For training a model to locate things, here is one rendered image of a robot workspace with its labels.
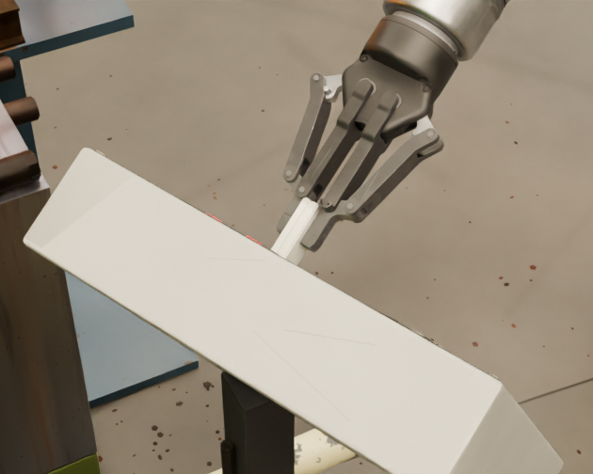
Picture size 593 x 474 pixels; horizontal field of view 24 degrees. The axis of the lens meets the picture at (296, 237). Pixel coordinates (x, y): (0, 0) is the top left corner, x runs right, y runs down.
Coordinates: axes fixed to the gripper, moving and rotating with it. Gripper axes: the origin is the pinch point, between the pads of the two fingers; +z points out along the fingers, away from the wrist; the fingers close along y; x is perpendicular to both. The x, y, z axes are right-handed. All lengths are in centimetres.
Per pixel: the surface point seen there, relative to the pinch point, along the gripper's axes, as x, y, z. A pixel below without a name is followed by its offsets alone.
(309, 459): -36.6, 2.1, 14.9
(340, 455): -38.8, 0.1, 12.8
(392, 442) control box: 22.4, -22.8, 10.3
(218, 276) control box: 22.4, -7.1, 7.0
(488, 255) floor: -137, 29, -32
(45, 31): -38, 63, -13
